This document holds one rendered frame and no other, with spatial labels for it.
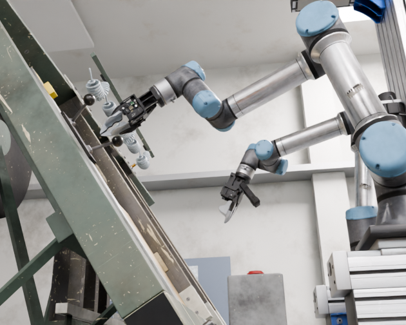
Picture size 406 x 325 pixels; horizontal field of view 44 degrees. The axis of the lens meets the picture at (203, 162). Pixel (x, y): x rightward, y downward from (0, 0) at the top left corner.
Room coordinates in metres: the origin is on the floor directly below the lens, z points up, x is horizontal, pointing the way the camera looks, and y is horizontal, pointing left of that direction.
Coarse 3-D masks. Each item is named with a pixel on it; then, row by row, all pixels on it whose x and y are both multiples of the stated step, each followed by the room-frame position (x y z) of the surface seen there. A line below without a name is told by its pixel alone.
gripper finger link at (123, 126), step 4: (120, 124) 1.37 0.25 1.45; (124, 124) 1.35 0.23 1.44; (128, 124) 1.37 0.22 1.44; (112, 128) 1.37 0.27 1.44; (116, 128) 1.34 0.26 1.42; (120, 128) 1.36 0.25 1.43; (124, 128) 1.37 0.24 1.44; (104, 132) 1.37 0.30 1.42; (108, 132) 1.37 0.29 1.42; (112, 132) 1.36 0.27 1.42; (116, 132) 1.37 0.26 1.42; (120, 132) 1.38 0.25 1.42
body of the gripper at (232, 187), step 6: (234, 174) 1.97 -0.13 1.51; (240, 174) 1.95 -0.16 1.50; (228, 180) 1.99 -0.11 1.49; (234, 180) 1.97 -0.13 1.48; (240, 180) 1.97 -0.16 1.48; (246, 180) 1.96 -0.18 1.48; (228, 186) 1.96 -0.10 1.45; (234, 186) 1.95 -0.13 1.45; (222, 192) 1.96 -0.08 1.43; (228, 192) 1.96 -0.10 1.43; (234, 192) 1.96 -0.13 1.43; (240, 192) 1.95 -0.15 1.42; (222, 198) 2.03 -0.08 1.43; (228, 198) 1.99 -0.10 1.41; (240, 198) 1.99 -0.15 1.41
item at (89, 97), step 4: (84, 96) 1.36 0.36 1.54; (88, 96) 1.35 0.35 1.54; (92, 96) 1.36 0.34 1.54; (84, 100) 1.36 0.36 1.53; (88, 100) 1.36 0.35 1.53; (92, 100) 1.36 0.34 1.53; (84, 104) 1.38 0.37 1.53; (88, 104) 1.37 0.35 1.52; (92, 104) 1.38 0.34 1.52; (80, 112) 1.40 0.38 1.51; (76, 116) 1.41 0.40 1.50; (72, 120) 1.42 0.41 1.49; (72, 124) 1.42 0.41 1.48
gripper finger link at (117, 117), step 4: (120, 112) 1.34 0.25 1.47; (112, 116) 1.33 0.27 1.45; (116, 116) 1.35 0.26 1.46; (120, 116) 1.36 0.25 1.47; (108, 120) 1.34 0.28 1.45; (112, 120) 1.36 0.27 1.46; (116, 120) 1.36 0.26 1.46; (120, 120) 1.37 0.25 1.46; (104, 124) 1.37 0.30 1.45; (108, 124) 1.37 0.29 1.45; (112, 124) 1.37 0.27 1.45; (104, 128) 1.37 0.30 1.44; (100, 132) 1.37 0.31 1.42
